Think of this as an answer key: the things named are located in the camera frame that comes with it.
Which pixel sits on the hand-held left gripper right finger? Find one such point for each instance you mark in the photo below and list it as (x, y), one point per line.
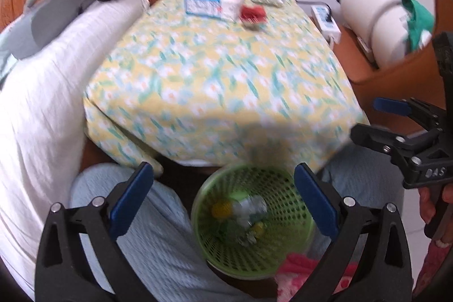
(315, 196)

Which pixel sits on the green cloth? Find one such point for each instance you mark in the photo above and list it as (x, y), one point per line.
(419, 22)

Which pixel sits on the light green pillow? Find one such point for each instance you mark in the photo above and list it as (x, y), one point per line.
(6, 58)

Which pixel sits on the wooden nightstand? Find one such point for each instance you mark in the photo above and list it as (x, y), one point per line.
(385, 89)

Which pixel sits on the person's right leg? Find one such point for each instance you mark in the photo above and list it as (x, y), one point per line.
(364, 178)

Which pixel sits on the person's right hand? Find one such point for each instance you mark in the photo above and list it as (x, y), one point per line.
(426, 206)

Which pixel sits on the clear plastic bottle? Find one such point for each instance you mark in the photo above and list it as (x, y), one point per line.
(251, 210)

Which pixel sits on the white power strip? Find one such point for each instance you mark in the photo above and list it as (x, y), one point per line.
(325, 22)

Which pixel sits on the white cylindrical roll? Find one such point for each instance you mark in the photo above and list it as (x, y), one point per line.
(371, 15)

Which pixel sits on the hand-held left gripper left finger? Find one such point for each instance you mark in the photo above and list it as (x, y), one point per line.
(131, 196)

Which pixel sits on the green mesh wastebasket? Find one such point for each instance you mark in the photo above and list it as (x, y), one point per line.
(283, 188)

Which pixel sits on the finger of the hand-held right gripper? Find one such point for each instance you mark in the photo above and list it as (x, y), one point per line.
(391, 105)
(382, 141)

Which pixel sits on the white bedding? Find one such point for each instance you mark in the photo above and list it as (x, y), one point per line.
(42, 104)

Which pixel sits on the pink floral garment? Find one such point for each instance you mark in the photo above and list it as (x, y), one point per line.
(300, 273)

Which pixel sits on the red wrapper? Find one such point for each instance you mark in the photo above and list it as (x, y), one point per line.
(253, 14)

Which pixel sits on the blue milk carton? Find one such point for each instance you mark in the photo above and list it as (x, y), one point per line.
(203, 4)

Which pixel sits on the yellow floral tablecloth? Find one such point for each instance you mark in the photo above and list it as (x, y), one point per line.
(219, 86)

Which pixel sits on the grey breathing machine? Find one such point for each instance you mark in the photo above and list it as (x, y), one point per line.
(53, 15)

